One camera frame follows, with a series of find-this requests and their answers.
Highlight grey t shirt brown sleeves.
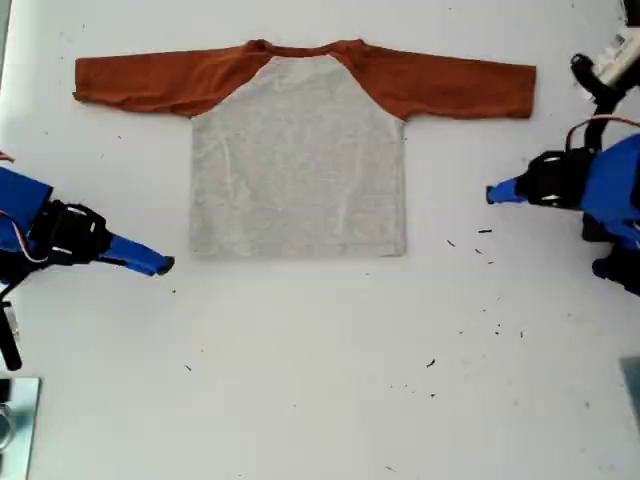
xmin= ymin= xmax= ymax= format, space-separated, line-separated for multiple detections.
xmin=73 ymin=38 xmax=538 ymax=260

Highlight red white servo wire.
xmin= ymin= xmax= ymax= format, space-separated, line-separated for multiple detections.
xmin=0 ymin=209 xmax=51 ymax=264
xmin=564 ymin=115 xmax=640 ymax=151

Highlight steel base plate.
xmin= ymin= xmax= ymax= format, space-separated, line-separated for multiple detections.
xmin=0 ymin=376 xmax=42 ymax=480

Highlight steel post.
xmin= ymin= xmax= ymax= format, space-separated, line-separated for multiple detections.
xmin=0 ymin=402 xmax=17 ymax=454

